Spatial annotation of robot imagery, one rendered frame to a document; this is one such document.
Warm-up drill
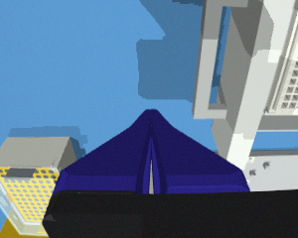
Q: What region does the blue flat mat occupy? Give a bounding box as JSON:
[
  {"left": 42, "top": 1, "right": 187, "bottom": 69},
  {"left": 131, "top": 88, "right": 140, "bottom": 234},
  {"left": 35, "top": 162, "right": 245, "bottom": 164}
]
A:
[{"left": 0, "top": 0, "right": 218, "bottom": 160}]

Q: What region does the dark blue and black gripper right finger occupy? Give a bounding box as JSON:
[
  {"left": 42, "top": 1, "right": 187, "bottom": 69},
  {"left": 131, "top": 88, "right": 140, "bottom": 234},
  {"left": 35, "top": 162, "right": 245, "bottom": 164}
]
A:
[{"left": 151, "top": 109, "right": 250, "bottom": 193}]

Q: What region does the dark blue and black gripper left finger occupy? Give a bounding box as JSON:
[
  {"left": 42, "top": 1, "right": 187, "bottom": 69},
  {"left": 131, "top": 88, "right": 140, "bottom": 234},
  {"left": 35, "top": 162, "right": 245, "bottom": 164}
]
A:
[{"left": 52, "top": 109, "right": 151, "bottom": 195}]

